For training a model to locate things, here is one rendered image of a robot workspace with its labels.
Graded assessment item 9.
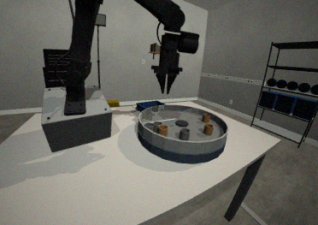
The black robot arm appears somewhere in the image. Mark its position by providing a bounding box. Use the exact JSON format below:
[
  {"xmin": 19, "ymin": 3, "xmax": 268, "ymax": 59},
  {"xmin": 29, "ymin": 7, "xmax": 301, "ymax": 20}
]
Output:
[{"xmin": 64, "ymin": 0, "xmax": 199, "ymax": 115}]

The bronze bushing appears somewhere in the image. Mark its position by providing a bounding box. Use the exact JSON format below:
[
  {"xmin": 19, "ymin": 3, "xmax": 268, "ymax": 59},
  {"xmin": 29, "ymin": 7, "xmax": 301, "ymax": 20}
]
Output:
[
  {"xmin": 203, "ymin": 124, "xmax": 214, "ymax": 135},
  {"xmin": 202, "ymin": 114, "xmax": 210, "ymax": 123},
  {"xmin": 158, "ymin": 125, "xmax": 168, "ymax": 137}
]

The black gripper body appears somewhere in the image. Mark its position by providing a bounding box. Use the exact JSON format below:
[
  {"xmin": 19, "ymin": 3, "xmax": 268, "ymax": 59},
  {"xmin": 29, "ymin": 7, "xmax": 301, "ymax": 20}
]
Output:
[{"xmin": 151, "ymin": 50, "xmax": 183, "ymax": 75}]

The grey metal bushing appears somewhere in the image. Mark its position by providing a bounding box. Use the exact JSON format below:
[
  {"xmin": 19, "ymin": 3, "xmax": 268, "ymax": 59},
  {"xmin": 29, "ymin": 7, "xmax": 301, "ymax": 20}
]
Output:
[
  {"xmin": 180, "ymin": 127, "xmax": 191, "ymax": 141},
  {"xmin": 144, "ymin": 122, "xmax": 154, "ymax": 132},
  {"xmin": 153, "ymin": 121, "xmax": 162, "ymax": 133}
]

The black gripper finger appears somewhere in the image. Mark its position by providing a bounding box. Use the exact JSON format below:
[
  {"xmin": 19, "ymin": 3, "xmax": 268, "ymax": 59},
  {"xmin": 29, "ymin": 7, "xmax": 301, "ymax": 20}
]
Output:
[
  {"xmin": 156, "ymin": 74, "xmax": 166, "ymax": 94},
  {"xmin": 167, "ymin": 74, "xmax": 177, "ymax": 94}
]

